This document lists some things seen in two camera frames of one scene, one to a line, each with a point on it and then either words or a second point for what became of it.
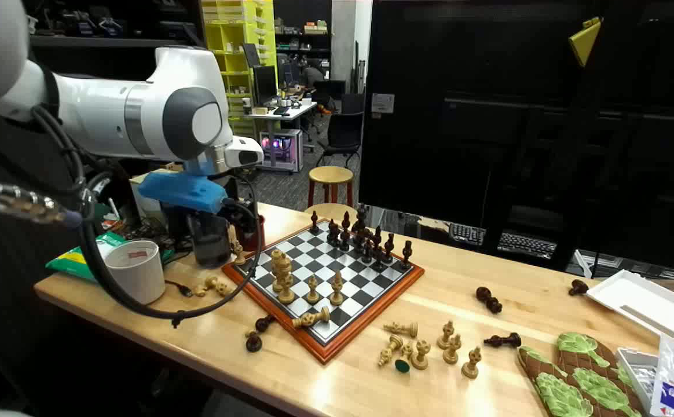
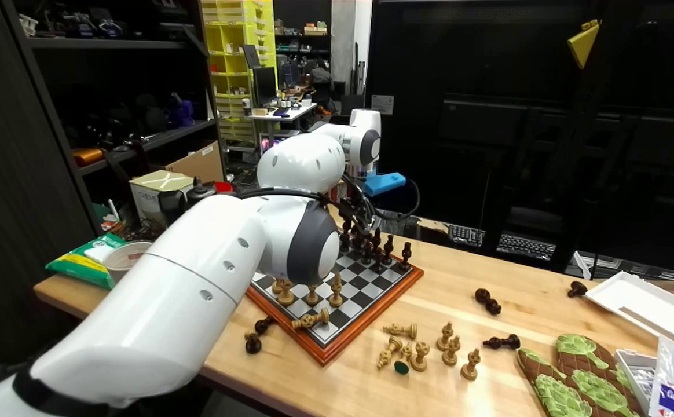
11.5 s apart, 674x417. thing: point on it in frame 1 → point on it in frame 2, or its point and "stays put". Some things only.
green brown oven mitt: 580,378 stays put
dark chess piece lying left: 262,323 stays put
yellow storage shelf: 228,26 stays put
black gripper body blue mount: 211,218 → 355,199
